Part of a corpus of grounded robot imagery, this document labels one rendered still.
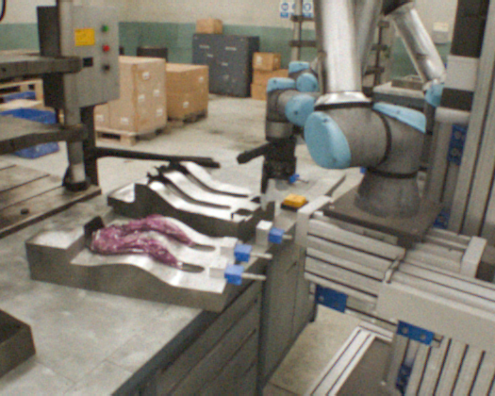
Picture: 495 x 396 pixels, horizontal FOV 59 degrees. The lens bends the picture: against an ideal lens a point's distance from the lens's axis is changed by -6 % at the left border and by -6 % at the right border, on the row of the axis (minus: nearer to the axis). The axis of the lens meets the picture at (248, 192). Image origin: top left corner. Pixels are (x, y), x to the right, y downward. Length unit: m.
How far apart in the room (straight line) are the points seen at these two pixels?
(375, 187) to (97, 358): 0.68
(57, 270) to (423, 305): 0.84
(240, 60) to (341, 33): 7.47
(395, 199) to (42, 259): 0.84
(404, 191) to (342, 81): 0.28
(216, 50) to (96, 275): 7.71
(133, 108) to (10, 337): 4.49
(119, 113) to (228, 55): 3.57
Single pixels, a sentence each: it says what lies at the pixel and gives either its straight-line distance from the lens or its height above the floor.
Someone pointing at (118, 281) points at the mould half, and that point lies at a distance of 1.12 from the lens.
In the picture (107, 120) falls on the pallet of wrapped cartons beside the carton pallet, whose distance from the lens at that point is 5.57.
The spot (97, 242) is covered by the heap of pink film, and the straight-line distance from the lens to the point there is 1.21.
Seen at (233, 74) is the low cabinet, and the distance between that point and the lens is 8.49.
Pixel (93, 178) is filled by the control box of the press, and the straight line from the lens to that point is 2.12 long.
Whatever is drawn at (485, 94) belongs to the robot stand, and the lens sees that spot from 1.12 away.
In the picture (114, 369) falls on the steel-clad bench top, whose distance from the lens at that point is 0.94.
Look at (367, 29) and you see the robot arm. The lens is 1.12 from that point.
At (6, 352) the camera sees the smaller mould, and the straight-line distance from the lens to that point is 0.96.
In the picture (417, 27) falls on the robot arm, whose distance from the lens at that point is 1.62.
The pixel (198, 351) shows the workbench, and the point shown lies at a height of 0.59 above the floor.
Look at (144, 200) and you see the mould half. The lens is 1.46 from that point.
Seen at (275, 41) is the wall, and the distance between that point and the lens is 8.61.
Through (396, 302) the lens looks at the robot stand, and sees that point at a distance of 0.96.
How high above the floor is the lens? 1.43
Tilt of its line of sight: 21 degrees down
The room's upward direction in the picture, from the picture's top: 2 degrees clockwise
